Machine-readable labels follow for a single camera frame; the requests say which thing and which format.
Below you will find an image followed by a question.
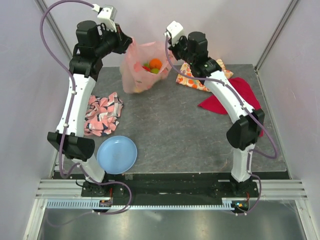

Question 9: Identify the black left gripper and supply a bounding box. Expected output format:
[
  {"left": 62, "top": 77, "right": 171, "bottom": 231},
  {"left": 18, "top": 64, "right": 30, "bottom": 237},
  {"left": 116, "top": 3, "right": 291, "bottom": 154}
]
[{"left": 94, "top": 23, "right": 134, "bottom": 59}]

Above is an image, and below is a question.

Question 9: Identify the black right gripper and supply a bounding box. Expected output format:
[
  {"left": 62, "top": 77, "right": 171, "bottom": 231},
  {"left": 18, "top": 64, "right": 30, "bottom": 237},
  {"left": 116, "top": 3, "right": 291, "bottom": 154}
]
[{"left": 167, "top": 34, "right": 194, "bottom": 66}]

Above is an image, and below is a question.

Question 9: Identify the orange fake orange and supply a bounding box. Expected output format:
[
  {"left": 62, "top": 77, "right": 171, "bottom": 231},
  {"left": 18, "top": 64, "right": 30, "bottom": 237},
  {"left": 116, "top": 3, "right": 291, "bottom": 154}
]
[{"left": 149, "top": 58, "right": 163, "bottom": 70}]

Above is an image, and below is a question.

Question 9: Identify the pink translucent plastic bag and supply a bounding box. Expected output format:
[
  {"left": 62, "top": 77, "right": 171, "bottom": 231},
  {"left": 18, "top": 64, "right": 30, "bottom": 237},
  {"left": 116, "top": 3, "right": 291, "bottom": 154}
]
[{"left": 120, "top": 41, "right": 172, "bottom": 94}]

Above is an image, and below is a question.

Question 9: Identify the green fake pear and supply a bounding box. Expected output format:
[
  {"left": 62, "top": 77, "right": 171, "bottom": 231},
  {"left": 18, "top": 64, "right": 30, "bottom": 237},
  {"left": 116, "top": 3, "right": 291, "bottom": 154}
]
[{"left": 150, "top": 68, "right": 160, "bottom": 74}]

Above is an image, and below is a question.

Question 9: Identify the red fake apple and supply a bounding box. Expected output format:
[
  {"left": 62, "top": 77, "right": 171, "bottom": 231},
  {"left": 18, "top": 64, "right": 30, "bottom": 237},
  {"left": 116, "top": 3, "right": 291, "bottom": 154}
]
[{"left": 142, "top": 62, "right": 151, "bottom": 72}]

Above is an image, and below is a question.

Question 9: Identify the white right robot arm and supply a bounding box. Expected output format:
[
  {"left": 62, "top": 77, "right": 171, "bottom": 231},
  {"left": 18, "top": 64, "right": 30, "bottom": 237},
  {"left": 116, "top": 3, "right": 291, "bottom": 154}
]
[{"left": 165, "top": 31, "right": 265, "bottom": 197}]

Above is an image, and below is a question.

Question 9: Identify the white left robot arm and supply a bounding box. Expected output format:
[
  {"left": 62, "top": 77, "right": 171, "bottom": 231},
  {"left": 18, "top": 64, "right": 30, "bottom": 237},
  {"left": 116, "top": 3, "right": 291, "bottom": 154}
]
[{"left": 47, "top": 20, "right": 133, "bottom": 197}]

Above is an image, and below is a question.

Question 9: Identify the yellow floral cloth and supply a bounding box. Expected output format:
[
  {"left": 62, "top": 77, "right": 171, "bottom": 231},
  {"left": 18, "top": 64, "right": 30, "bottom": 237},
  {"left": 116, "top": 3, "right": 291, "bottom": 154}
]
[{"left": 175, "top": 58, "right": 234, "bottom": 93}]

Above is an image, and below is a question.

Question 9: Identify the red cloth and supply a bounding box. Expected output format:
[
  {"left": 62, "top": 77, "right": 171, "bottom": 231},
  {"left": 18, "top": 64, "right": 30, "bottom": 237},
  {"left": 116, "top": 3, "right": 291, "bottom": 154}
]
[{"left": 198, "top": 77, "right": 261, "bottom": 123}]

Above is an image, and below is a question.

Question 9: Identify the pink navy patterned cloth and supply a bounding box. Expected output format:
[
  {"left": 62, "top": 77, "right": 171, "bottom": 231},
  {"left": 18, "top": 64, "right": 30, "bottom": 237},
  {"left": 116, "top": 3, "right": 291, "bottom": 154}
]
[{"left": 84, "top": 92, "right": 124, "bottom": 137}]

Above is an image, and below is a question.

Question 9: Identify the blue plate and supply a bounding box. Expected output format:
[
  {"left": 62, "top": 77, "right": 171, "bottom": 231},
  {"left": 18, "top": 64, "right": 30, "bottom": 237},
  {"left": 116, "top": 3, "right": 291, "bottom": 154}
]
[{"left": 96, "top": 135, "right": 138, "bottom": 175}]

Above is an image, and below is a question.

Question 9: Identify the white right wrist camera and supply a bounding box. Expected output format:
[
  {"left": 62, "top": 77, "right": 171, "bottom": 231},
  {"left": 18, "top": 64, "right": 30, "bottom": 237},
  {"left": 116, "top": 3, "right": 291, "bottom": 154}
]
[{"left": 164, "top": 20, "right": 185, "bottom": 47}]

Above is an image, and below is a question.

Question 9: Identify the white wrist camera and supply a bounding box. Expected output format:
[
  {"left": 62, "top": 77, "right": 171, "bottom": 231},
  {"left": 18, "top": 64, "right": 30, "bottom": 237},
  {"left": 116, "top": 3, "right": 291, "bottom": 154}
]
[
  {"left": 164, "top": 20, "right": 185, "bottom": 47},
  {"left": 92, "top": 4, "right": 118, "bottom": 32}
]

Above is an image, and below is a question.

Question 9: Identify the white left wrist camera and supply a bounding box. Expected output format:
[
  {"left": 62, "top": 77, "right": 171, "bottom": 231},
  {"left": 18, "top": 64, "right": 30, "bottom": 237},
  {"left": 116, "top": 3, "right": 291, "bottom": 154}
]
[{"left": 92, "top": 4, "right": 118, "bottom": 32}]

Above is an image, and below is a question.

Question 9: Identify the left aluminium frame post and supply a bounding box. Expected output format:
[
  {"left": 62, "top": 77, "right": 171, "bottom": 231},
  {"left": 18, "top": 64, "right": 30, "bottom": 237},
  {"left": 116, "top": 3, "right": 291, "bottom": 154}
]
[{"left": 35, "top": 0, "right": 87, "bottom": 69}]

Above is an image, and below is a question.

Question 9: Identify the aluminium frame post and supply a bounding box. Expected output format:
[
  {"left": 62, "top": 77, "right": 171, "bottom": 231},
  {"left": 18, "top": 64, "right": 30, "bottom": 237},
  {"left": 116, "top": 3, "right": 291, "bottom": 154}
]
[
  {"left": 254, "top": 0, "right": 300, "bottom": 73},
  {"left": 35, "top": 0, "right": 87, "bottom": 69}
]

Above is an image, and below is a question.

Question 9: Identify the right aluminium frame post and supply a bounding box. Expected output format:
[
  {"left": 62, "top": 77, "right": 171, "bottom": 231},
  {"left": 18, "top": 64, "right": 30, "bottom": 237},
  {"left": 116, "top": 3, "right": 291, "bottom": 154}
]
[{"left": 254, "top": 0, "right": 300, "bottom": 73}]

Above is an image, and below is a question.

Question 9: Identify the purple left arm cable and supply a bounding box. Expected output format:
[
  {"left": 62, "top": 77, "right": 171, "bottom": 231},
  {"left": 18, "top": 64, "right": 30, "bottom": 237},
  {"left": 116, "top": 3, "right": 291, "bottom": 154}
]
[{"left": 40, "top": 0, "right": 133, "bottom": 227}]

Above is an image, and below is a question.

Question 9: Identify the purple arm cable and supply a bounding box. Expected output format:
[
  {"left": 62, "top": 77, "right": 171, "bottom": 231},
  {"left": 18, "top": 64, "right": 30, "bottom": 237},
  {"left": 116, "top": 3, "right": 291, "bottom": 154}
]
[
  {"left": 163, "top": 32, "right": 279, "bottom": 217},
  {"left": 40, "top": 0, "right": 133, "bottom": 227}
]

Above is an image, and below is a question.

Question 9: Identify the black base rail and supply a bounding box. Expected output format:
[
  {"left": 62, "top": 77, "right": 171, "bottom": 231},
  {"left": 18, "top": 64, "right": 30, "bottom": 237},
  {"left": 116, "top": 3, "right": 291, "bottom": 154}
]
[{"left": 80, "top": 172, "right": 259, "bottom": 199}]

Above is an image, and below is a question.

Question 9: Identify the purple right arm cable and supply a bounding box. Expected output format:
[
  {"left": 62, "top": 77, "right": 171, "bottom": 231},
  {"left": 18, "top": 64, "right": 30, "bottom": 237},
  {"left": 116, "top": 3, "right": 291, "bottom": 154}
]
[{"left": 163, "top": 32, "right": 279, "bottom": 217}]

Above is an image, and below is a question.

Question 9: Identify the white slotted cable duct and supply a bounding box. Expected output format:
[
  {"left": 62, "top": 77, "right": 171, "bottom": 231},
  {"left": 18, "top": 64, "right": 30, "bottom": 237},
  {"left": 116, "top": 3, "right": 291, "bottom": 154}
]
[{"left": 46, "top": 195, "right": 246, "bottom": 210}]

